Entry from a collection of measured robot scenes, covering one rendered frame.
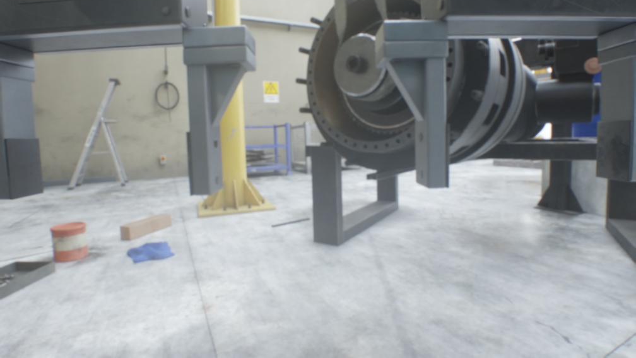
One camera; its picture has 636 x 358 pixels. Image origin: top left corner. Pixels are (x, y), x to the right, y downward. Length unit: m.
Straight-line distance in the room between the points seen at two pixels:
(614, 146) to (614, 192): 2.59
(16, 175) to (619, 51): 0.41
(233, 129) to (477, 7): 3.07
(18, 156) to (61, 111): 6.55
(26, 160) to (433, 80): 0.27
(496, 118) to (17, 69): 1.00
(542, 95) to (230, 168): 2.54
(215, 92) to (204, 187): 0.06
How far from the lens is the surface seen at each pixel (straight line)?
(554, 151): 1.79
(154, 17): 0.22
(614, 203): 2.89
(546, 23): 0.26
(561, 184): 3.32
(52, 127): 6.86
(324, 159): 2.02
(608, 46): 0.30
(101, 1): 0.24
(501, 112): 1.05
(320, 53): 0.94
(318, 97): 0.92
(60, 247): 2.41
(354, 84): 0.77
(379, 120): 0.90
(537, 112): 2.16
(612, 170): 0.29
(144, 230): 2.71
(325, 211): 2.07
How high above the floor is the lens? 0.69
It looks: 4 degrees down
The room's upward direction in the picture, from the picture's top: 2 degrees counter-clockwise
